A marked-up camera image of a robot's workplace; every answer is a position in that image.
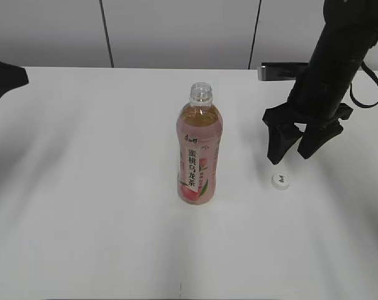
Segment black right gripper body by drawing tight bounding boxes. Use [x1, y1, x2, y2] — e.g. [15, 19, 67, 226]
[262, 102, 353, 128]

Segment white bottle cap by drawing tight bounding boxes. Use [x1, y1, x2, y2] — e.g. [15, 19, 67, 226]
[271, 172, 290, 190]

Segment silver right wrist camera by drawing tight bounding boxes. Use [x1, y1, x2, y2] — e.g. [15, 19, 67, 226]
[257, 62, 308, 81]

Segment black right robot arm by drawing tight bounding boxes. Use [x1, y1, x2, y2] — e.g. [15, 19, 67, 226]
[258, 0, 378, 165]

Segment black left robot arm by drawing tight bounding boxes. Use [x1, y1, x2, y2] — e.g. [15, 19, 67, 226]
[0, 61, 29, 98]

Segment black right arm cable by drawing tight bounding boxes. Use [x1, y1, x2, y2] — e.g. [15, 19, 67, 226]
[349, 61, 378, 109]

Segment pink peach tea bottle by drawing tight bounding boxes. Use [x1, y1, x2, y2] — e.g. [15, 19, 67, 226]
[176, 82, 223, 205]

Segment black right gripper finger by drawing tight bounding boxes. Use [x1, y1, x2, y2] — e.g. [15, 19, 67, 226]
[298, 123, 344, 159]
[267, 124, 304, 164]

